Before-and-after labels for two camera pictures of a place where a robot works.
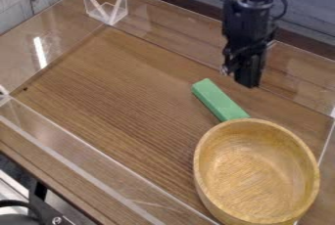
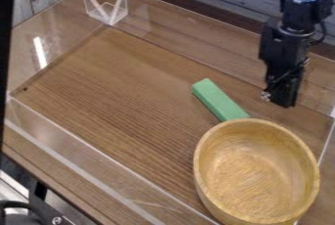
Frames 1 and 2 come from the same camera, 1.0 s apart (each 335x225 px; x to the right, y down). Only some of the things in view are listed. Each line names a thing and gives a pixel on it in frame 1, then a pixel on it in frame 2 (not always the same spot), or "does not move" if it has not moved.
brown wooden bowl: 256,172 does not move
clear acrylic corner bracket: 106,12 does not move
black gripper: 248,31 → 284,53
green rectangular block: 225,109 does not move
